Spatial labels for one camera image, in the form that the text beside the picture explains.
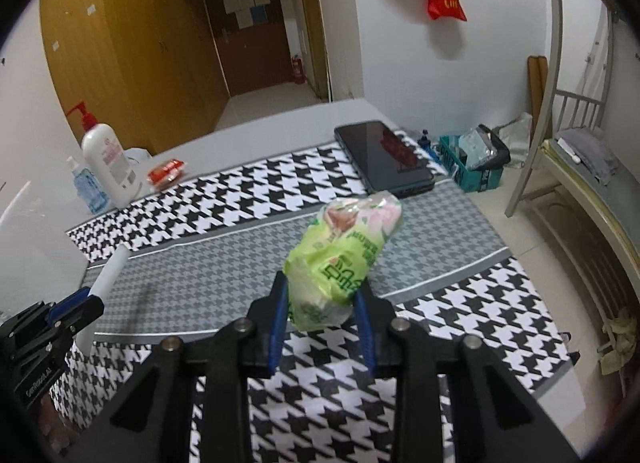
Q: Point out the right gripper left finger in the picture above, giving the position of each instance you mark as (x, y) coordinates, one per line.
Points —
(269, 316)

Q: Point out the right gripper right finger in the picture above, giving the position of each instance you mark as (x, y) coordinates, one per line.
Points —
(372, 316)

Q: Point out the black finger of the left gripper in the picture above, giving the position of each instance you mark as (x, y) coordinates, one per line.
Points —
(77, 311)

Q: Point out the white foam tube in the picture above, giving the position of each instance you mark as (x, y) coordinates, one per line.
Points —
(101, 288)

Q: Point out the green tissue packet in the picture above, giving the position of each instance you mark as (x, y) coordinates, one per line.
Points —
(335, 254)

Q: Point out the person's left hand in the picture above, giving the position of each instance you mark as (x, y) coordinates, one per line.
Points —
(59, 434)

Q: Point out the white styrofoam box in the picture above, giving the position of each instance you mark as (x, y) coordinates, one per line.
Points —
(39, 262)

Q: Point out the blue spray bottle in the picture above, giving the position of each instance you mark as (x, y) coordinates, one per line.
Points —
(88, 187)

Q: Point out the black smartphone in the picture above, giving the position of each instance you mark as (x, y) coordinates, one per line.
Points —
(383, 161)

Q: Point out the white lotion pump bottle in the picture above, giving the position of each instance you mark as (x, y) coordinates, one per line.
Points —
(107, 159)

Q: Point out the red snack packet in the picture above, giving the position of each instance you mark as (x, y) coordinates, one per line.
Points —
(166, 173)

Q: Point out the teal plastic basket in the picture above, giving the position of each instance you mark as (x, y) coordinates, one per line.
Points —
(475, 159)

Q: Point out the red fire extinguisher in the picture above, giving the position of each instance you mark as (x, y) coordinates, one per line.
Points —
(298, 70)

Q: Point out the wooden wardrobe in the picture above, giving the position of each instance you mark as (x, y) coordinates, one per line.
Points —
(147, 68)

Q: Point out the dark brown entry door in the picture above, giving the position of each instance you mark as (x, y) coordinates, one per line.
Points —
(251, 41)

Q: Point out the metal bunk bed frame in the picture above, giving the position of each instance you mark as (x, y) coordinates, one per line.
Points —
(604, 249)

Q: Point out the wooden boards against wall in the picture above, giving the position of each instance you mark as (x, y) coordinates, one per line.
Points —
(537, 67)

